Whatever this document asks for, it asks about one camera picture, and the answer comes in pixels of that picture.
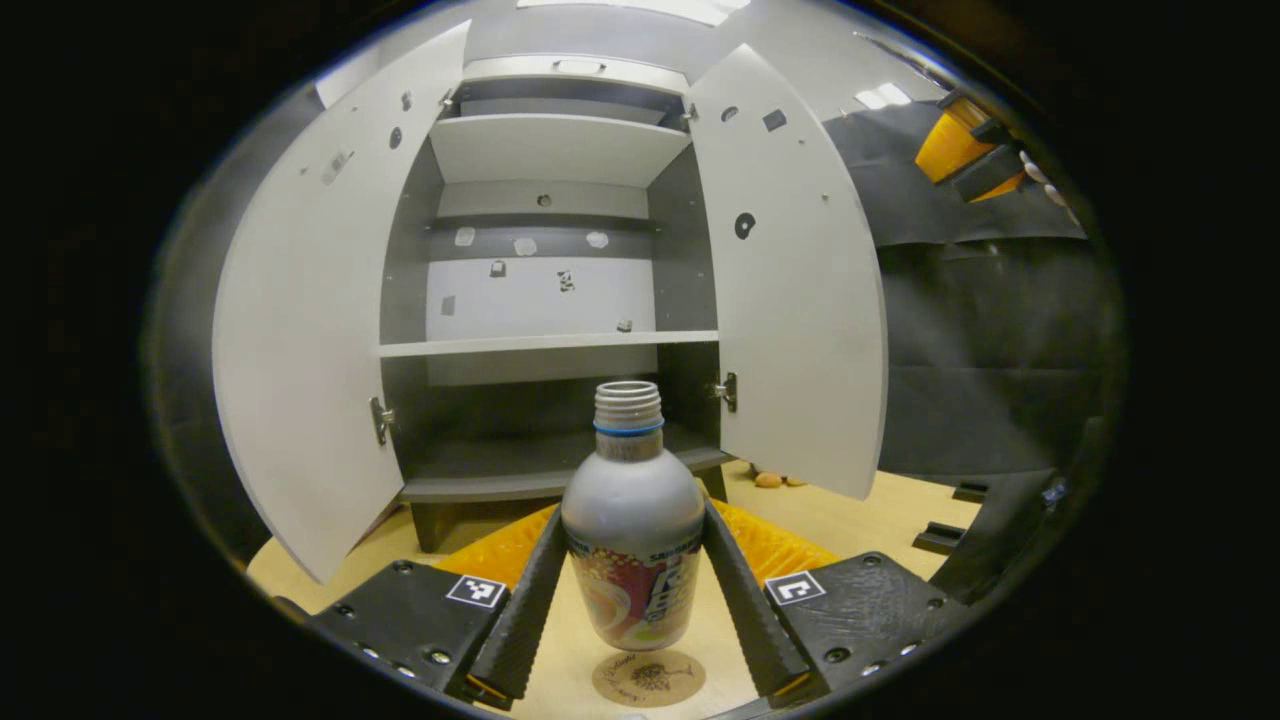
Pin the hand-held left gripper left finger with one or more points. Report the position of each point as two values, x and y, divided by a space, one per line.
520 620

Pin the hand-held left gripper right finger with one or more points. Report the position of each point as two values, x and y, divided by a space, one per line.
750 610

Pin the ceiling light panel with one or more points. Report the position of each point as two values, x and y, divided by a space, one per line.
640 8

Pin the black backdrop cloth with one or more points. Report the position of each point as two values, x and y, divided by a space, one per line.
980 330

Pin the round brown coaster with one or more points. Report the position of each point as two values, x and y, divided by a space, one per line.
648 680

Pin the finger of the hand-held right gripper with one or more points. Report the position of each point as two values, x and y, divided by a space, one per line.
945 145
990 175

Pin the cabinet door with cat sticker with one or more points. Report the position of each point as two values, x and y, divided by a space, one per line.
800 330

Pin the black backdrop stand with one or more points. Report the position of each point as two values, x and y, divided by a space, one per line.
1000 530

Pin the white cabinet drawer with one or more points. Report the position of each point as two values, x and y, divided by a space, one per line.
520 70

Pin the white and grey cabinet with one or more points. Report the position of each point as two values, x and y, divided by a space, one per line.
550 150

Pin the silver bottle with pink label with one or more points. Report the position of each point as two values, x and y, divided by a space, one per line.
632 510

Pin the cabinet door with camera sticker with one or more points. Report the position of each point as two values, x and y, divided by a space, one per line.
310 350

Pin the small peach-coloured object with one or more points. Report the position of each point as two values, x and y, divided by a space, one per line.
768 480

